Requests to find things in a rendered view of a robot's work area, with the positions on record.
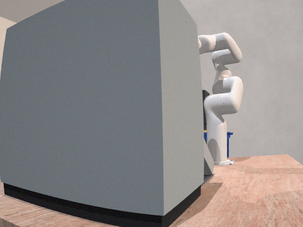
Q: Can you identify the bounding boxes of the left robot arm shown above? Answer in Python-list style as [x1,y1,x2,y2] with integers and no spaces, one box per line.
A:
[198,33,243,165]

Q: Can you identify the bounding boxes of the grey cabinet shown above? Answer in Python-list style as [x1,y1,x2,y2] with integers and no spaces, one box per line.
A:
[0,0,214,227]

